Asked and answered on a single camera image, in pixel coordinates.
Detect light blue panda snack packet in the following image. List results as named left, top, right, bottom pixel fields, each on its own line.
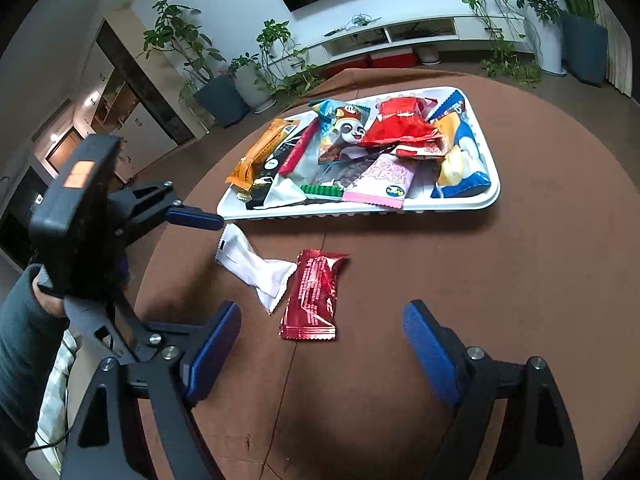
left=309, top=100, right=382, bottom=166

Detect dark red snack packet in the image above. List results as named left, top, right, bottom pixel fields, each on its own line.
left=280, top=249, right=350, bottom=342

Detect pink cartoon snack packet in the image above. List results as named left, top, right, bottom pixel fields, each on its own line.
left=342, top=152, right=417, bottom=210

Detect green-edged clear candy packet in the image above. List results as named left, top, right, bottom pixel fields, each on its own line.
left=300, top=157, right=377, bottom=204

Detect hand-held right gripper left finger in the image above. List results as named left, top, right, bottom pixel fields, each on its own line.
left=60, top=301, right=242, bottom=480

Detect white napkin packet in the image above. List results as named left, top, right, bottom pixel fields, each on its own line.
left=215, top=224, right=299, bottom=315

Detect white television console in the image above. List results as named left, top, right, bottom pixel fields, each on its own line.
left=319, top=12, right=527, bottom=62

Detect white wall cabinet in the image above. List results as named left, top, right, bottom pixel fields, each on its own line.
left=29, top=19, right=197, bottom=197

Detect plant in tall white pot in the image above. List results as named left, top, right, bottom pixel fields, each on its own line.
left=504, top=0, right=569, bottom=77

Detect white plastic tray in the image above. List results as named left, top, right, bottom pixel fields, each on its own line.
left=216, top=86, right=501, bottom=222

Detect person's left hand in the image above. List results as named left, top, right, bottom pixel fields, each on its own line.
left=31, top=266, right=69, bottom=318

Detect beige curtain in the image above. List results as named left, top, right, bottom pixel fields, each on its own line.
left=594, top=0, right=634, bottom=97

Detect blue chips packet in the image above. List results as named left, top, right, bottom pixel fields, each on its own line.
left=429, top=91, right=494, bottom=199

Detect red storage box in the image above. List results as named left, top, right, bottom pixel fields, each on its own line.
left=370, top=49, right=417, bottom=69
left=326, top=56, right=372, bottom=79

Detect long white red bread packet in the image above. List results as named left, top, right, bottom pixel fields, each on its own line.
left=260, top=116, right=351, bottom=209

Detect tangled cables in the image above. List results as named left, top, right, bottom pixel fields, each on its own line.
left=324, top=12, right=383, bottom=37

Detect pale patterned cloth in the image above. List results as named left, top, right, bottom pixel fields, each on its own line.
left=37, top=337, right=78, bottom=468

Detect black cable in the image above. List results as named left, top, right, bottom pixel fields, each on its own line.
left=24, top=422, right=72, bottom=454

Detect bushy tree in blue pot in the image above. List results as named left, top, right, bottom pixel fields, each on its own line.
left=141, top=0, right=252, bottom=129

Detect leafy plant in grey pot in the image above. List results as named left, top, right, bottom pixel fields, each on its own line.
left=226, top=52, right=279, bottom=114

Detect broad-leaf plant in blue pot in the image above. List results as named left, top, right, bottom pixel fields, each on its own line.
left=531, top=0, right=609, bottom=87

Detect red and black snack packet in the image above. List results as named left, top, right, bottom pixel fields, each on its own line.
left=394, top=141, right=449, bottom=161

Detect bright red snack packet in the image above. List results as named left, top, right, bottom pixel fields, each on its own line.
left=360, top=96, right=444, bottom=149

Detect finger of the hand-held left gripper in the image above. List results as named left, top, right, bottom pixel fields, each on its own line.
left=107, top=180, right=224, bottom=252
left=65, top=290, right=202, bottom=364

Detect person's left forearm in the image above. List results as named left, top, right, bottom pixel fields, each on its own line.
left=0, top=264, right=71, bottom=448

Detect trailing vine plant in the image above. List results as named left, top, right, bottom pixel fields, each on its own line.
left=254, top=19, right=327, bottom=102
left=461, top=0, right=544, bottom=87

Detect orange snack packet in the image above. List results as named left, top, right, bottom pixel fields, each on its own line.
left=225, top=119, right=297, bottom=192

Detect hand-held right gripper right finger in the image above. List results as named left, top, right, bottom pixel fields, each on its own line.
left=403, top=300, right=583, bottom=480

